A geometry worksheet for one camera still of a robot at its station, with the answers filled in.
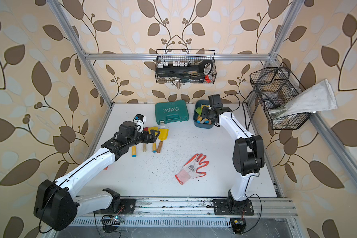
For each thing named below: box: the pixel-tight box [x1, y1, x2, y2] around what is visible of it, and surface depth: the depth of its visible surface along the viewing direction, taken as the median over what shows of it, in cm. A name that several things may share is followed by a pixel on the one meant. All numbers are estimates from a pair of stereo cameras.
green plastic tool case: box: [154, 99, 190, 125], surface depth 112 cm
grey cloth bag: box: [268, 78, 338, 119], surface depth 59 cm
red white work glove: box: [174, 153, 210, 185], surface depth 88 cm
